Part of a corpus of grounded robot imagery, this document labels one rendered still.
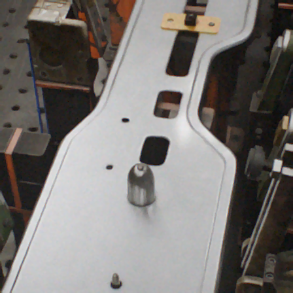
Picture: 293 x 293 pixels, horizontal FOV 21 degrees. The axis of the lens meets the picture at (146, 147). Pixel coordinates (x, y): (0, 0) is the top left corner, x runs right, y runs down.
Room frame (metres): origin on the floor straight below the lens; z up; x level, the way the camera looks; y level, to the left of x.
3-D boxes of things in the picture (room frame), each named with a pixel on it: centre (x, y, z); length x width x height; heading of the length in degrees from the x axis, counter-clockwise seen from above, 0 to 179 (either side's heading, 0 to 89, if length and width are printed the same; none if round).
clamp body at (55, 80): (0.93, 0.11, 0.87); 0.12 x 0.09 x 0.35; 77
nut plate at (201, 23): (0.95, -0.07, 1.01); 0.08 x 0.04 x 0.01; 78
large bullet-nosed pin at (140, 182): (0.62, 0.01, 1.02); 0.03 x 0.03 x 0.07
